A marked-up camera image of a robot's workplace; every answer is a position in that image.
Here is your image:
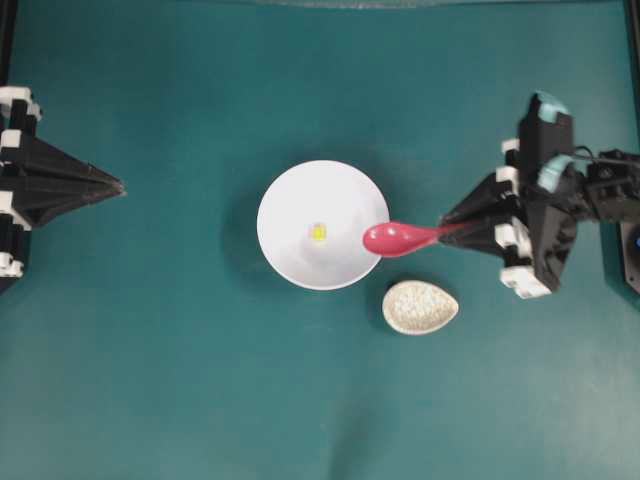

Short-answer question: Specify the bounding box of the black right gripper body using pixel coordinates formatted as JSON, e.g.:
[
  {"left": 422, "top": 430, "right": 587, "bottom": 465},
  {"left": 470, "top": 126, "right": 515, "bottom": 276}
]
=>
[{"left": 499, "top": 110, "right": 581, "bottom": 300}]

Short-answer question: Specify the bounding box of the white round bowl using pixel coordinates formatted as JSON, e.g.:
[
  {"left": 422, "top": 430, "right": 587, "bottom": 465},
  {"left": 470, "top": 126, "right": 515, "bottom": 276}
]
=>
[{"left": 256, "top": 160, "right": 389, "bottom": 291}]

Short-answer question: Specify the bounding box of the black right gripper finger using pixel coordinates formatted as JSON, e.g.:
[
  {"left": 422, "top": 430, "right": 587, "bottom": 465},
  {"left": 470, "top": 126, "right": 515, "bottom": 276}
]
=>
[
  {"left": 439, "top": 217, "right": 531, "bottom": 266},
  {"left": 439, "top": 138, "right": 523, "bottom": 228}
]

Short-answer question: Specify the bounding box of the speckled beige spoon rest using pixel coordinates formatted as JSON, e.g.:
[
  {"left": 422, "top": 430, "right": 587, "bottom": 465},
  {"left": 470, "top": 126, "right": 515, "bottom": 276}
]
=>
[{"left": 382, "top": 280, "right": 459, "bottom": 336}]

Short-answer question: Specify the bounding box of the red plastic spoon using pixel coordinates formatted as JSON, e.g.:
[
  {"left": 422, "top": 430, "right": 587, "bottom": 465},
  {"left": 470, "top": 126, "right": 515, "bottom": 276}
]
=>
[{"left": 362, "top": 222, "right": 467, "bottom": 258}]

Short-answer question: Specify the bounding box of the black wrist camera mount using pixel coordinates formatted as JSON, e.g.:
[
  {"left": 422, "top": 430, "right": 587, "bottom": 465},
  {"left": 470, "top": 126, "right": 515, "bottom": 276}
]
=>
[{"left": 518, "top": 91, "right": 574, "bottom": 194}]

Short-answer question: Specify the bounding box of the black frame post left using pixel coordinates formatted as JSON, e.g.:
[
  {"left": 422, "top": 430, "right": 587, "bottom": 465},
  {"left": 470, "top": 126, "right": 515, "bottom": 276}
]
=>
[{"left": 0, "top": 0, "right": 18, "bottom": 86}]

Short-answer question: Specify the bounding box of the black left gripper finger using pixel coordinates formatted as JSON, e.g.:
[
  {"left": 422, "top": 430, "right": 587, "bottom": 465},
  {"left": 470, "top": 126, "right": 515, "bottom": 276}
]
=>
[
  {"left": 1, "top": 188, "right": 125, "bottom": 276},
  {"left": 1, "top": 86, "right": 124, "bottom": 193}
]

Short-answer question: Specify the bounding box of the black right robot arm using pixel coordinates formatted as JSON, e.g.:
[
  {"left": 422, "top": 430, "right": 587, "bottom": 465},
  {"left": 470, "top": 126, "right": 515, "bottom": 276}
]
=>
[{"left": 440, "top": 114, "right": 639, "bottom": 299}]

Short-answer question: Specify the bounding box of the black camera cable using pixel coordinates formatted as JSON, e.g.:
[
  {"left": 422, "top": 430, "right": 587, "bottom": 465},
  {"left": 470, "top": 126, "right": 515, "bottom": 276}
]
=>
[{"left": 572, "top": 144, "right": 640, "bottom": 166}]

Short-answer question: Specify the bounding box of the yellow hexagonal prism block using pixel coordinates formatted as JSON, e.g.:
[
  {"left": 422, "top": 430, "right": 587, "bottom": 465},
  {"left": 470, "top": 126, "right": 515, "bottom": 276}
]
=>
[{"left": 310, "top": 223, "right": 327, "bottom": 242}]

